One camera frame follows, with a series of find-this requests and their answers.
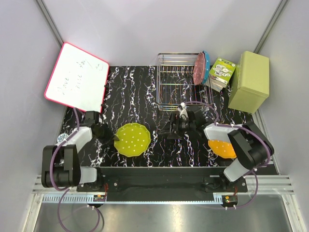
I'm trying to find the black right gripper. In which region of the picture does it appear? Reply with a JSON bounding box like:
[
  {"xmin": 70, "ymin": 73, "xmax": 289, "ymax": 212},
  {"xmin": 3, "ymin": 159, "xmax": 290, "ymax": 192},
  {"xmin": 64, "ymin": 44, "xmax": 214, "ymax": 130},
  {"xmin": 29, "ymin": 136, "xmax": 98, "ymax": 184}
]
[{"xmin": 158, "ymin": 113, "xmax": 196, "ymax": 140}]

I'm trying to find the green polka dot plate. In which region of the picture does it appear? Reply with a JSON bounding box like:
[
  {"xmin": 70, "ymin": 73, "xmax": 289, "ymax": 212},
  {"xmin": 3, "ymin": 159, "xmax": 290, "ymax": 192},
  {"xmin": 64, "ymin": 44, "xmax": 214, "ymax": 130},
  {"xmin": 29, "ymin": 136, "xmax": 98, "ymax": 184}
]
[{"xmin": 114, "ymin": 123, "xmax": 151, "ymax": 158}]

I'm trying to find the orange polka dot plate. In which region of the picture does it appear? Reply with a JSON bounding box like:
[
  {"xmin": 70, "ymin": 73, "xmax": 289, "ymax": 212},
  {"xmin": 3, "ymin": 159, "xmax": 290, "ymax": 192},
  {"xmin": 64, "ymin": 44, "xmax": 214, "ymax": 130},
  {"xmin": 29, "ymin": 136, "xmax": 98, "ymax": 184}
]
[{"xmin": 208, "ymin": 140, "xmax": 237, "ymax": 159}]

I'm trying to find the pink polka dot plate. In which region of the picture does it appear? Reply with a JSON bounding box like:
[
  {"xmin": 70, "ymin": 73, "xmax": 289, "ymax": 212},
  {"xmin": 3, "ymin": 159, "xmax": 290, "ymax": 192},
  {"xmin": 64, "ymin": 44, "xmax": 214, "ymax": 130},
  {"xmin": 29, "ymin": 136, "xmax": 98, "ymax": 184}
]
[{"xmin": 193, "ymin": 52, "xmax": 206, "ymax": 85}]

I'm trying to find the blue polka dot plate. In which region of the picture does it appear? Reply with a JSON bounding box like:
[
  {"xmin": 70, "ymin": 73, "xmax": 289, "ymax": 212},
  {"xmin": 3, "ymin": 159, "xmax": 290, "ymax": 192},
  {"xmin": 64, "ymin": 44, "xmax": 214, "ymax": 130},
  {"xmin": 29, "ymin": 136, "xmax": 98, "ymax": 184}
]
[{"xmin": 202, "ymin": 50, "xmax": 210, "ymax": 84}]

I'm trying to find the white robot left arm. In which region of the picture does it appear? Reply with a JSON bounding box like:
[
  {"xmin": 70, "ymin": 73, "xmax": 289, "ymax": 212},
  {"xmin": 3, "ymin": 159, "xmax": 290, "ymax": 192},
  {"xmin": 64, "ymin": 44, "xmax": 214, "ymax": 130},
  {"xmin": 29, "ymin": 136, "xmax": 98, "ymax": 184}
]
[{"xmin": 41, "ymin": 108, "xmax": 119, "ymax": 191}]

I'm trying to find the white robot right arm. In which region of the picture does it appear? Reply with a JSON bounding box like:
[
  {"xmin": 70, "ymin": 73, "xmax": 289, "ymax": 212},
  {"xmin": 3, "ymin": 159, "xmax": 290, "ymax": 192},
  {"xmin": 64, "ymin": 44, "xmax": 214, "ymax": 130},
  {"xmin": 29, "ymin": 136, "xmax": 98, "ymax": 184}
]
[{"xmin": 159, "ymin": 110, "xmax": 274, "ymax": 192}]

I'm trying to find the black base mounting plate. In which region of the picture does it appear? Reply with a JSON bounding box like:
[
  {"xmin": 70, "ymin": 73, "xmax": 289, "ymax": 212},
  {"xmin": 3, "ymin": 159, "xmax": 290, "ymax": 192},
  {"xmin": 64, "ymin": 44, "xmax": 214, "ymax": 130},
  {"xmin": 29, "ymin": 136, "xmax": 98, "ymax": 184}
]
[{"xmin": 77, "ymin": 167, "xmax": 249, "ymax": 203}]

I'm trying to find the blue white round container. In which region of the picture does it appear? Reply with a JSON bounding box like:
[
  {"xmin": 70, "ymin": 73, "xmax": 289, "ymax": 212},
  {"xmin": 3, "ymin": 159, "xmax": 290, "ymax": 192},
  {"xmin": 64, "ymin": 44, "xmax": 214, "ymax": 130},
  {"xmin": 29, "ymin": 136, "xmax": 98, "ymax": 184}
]
[{"xmin": 57, "ymin": 133, "xmax": 69, "ymax": 143}]

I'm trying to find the pink framed whiteboard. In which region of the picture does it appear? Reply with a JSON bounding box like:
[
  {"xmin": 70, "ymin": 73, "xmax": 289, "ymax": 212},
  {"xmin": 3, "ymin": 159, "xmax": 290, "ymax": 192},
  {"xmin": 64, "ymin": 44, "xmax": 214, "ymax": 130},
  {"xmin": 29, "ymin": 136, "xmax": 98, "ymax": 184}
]
[{"xmin": 44, "ymin": 43, "xmax": 109, "ymax": 113}]

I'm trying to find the green printed cardboard box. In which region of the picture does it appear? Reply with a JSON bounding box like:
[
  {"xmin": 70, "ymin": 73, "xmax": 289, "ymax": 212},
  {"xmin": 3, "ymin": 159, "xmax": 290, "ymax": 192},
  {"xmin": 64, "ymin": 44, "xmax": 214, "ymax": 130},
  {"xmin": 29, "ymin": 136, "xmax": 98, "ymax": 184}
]
[{"xmin": 209, "ymin": 58, "xmax": 236, "ymax": 92}]

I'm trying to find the pale green bin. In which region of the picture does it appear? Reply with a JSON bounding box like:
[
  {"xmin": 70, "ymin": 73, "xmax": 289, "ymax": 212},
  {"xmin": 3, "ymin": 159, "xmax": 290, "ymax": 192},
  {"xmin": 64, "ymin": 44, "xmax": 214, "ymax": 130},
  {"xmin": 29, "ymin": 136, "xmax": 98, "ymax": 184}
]
[{"xmin": 228, "ymin": 51, "xmax": 270, "ymax": 114}]

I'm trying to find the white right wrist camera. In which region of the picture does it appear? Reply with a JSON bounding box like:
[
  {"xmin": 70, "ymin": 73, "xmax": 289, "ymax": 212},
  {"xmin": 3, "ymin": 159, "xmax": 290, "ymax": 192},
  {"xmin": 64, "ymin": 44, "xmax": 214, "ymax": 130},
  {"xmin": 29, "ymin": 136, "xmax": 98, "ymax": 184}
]
[{"xmin": 178, "ymin": 102, "xmax": 188, "ymax": 120}]

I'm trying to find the metal wire dish rack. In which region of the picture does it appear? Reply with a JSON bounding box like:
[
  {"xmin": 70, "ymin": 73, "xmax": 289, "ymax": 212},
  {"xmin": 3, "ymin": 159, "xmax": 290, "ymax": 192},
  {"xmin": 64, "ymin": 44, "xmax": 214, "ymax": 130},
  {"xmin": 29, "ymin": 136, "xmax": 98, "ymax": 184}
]
[{"xmin": 156, "ymin": 53, "xmax": 214, "ymax": 112}]

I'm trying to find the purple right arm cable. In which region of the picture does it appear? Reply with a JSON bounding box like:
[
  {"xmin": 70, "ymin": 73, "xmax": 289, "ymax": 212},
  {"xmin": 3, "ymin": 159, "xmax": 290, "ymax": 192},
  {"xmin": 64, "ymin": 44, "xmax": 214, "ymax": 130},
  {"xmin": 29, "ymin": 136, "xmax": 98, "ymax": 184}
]
[{"xmin": 184, "ymin": 101, "xmax": 273, "ymax": 210}]

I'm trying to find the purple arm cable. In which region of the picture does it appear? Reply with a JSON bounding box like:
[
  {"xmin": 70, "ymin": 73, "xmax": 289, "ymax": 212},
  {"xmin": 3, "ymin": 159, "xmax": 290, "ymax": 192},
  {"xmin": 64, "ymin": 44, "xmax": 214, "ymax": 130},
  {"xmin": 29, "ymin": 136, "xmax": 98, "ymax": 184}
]
[
  {"xmin": 49, "ymin": 107, "xmax": 104, "ymax": 232},
  {"xmin": 184, "ymin": 101, "xmax": 273, "ymax": 210}
]

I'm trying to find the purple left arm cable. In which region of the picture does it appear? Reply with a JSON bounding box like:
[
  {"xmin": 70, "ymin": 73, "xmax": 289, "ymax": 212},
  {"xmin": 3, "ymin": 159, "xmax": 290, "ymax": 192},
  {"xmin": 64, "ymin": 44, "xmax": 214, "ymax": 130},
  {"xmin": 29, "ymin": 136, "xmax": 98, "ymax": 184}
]
[{"xmin": 49, "ymin": 107, "xmax": 104, "ymax": 232}]

